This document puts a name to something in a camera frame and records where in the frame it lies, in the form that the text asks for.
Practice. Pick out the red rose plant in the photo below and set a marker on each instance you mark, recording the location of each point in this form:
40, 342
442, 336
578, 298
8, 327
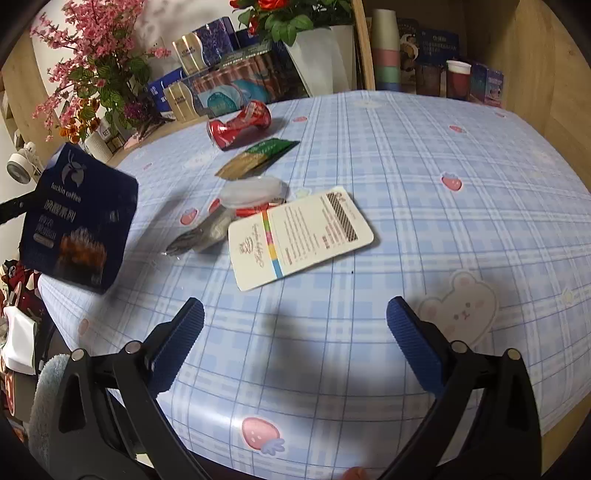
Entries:
286, 14

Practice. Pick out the wooden sideboard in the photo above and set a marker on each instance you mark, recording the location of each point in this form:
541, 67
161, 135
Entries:
184, 127

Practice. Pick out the pack of pink cans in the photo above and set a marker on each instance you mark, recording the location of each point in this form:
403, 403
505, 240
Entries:
244, 71

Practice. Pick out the white round plastic lid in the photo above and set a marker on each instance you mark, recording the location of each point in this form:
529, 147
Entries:
251, 191

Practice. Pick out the blue plaid tablecloth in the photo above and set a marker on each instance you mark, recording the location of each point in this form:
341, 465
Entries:
369, 184

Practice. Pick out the brown glass cup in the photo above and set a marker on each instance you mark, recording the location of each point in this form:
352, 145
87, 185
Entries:
427, 79

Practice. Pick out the teal pink package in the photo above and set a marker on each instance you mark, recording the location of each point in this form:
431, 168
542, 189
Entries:
226, 99

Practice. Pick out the purple artificial flowers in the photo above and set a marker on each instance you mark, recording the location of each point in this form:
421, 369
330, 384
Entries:
135, 110

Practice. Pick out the green gold sachet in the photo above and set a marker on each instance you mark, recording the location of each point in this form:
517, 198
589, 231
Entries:
258, 157

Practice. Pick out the stack of pastel cups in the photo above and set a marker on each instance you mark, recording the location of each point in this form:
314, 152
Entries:
385, 50

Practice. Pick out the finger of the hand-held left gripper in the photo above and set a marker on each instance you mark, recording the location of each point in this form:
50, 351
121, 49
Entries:
16, 207

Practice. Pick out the orange artificial flowers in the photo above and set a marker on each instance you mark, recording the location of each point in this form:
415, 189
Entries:
81, 122

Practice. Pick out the person's right hand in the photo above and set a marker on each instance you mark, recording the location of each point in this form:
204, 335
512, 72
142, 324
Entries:
355, 474

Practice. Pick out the grey fuzzy seat cushion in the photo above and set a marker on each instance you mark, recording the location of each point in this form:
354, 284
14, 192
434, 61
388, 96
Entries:
46, 392

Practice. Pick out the blue white box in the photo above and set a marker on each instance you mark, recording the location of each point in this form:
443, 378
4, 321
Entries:
158, 90

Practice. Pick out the white ribbed vase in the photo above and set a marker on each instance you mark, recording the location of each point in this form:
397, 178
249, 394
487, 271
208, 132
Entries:
99, 146

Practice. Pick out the purple box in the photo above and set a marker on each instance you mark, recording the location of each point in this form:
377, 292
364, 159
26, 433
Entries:
490, 85

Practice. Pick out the red cup with white rim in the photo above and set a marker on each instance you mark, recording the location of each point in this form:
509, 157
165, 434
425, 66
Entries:
458, 79

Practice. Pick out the wooden shelf unit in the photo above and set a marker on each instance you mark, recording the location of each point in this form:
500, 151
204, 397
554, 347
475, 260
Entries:
364, 55

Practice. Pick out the pile of clothes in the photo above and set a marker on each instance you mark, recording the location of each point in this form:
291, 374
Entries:
18, 286

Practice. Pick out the white desk fan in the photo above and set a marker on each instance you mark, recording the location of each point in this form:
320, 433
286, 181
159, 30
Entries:
21, 164

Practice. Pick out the black plastic spoon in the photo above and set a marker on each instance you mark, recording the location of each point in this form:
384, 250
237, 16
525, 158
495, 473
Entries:
198, 235

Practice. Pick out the crushed red soda can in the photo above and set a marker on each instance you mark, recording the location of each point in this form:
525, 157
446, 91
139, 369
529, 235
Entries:
238, 123

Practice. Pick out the white card package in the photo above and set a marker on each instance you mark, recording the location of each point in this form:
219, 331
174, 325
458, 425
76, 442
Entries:
300, 240

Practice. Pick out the white square flower pot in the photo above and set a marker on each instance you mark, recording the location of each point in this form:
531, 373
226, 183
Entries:
323, 60

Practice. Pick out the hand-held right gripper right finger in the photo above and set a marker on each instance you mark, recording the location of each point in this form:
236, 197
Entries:
413, 341

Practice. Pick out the dark blue coffee packet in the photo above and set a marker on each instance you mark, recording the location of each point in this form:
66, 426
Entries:
76, 217

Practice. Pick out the small dark blue box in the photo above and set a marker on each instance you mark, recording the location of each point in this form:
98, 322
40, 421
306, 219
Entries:
247, 37

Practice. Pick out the pink blossom arrangement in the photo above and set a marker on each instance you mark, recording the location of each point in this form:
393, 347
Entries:
87, 55

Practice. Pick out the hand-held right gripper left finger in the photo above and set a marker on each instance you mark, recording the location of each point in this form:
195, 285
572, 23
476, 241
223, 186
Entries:
178, 341

